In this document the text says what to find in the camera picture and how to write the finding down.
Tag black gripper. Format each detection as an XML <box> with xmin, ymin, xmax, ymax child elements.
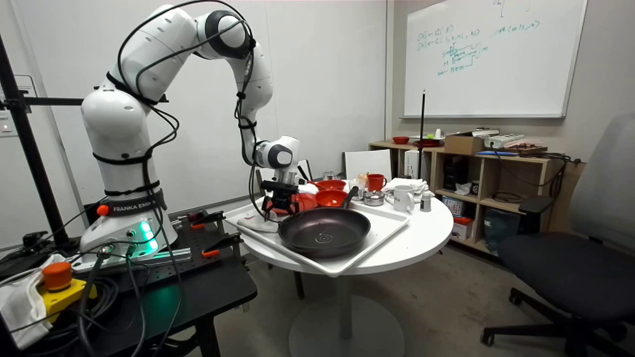
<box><xmin>265</xmin><ymin>194</ymin><xmax>295</xmax><ymax>219</ymax></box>

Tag dark frying pan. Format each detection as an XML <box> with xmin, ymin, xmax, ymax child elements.
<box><xmin>277</xmin><ymin>186</ymin><xmax>374</xmax><ymax>259</ymax></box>

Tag empty red bowl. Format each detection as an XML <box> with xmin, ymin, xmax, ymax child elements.
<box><xmin>312</xmin><ymin>186</ymin><xmax>352</xmax><ymax>210</ymax></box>

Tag red bowl with dark beans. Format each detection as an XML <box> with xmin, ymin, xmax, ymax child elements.
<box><xmin>316</xmin><ymin>176</ymin><xmax>350</xmax><ymax>194</ymax></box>

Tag orange black clamp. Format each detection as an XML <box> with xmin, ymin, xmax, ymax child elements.
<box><xmin>201</xmin><ymin>233</ymin><xmax>245</xmax><ymax>261</ymax></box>
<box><xmin>187</xmin><ymin>208</ymin><xmax>227</xmax><ymax>233</ymax></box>

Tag clear glass jar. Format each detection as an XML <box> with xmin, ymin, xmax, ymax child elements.
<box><xmin>360</xmin><ymin>188</ymin><xmax>388</xmax><ymax>208</ymax></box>

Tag white flat panel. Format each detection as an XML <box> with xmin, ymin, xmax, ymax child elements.
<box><xmin>344</xmin><ymin>146</ymin><xmax>396</xmax><ymax>184</ymax></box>

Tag red mug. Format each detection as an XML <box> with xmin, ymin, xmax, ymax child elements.
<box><xmin>366</xmin><ymin>172</ymin><xmax>390</xmax><ymax>194</ymax></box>

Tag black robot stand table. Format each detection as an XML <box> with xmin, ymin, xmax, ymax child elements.
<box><xmin>0</xmin><ymin>210</ymin><xmax>261</xmax><ymax>357</ymax></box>

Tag white mug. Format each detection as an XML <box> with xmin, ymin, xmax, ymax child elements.
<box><xmin>392</xmin><ymin>186</ymin><xmax>418</xmax><ymax>213</ymax></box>

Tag round white table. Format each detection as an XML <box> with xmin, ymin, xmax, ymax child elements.
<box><xmin>237</xmin><ymin>180</ymin><xmax>457</xmax><ymax>357</ymax></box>

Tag small cardboard box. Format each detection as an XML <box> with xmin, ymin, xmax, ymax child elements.
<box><xmin>443</xmin><ymin>132</ymin><xmax>485</xmax><ymax>156</ymax></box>

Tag blue storage bin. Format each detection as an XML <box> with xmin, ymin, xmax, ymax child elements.
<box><xmin>483</xmin><ymin>208</ymin><xmax>525</xmax><ymax>253</ymax></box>

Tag yellow red emergency stop button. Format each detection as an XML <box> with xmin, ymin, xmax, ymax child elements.
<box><xmin>37</xmin><ymin>259</ymin><xmax>92</xmax><ymax>315</ymax></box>

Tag wooden shelf unit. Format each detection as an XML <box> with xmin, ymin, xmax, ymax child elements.
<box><xmin>368</xmin><ymin>136</ymin><xmax>588</xmax><ymax>255</ymax></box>

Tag stack of books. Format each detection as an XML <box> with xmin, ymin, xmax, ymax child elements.
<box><xmin>473</xmin><ymin>126</ymin><xmax>553</xmax><ymax>158</ymax></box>

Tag whiteboard with green writing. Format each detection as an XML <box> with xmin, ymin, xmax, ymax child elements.
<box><xmin>402</xmin><ymin>0</ymin><xmax>592</xmax><ymax>120</ymax></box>

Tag white crumpled cloth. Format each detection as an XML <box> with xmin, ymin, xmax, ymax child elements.
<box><xmin>0</xmin><ymin>253</ymin><xmax>68</xmax><ymax>350</ymax></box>

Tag black seat office chair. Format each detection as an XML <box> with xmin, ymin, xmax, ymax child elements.
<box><xmin>481</xmin><ymin>110</ymin><xmax>635</xmax><ymax>357</ymax></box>

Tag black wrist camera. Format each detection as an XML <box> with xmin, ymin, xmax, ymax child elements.
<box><xmin>261</xmin><ymin>180</ymin><xmax>303</xmax><ymax>198</ymax></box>

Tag aluminium extrusion rail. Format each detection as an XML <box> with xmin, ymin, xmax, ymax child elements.
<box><xmin>68</xmin><ymin>245</ymin><xmax>195</xmax><ymax>273</ymax></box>

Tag black camera tripod stand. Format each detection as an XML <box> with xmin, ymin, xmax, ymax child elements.
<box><xmin>0</xmin><ymin>35</ymin><xmax>86</xmax><ymax>249</ymax></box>

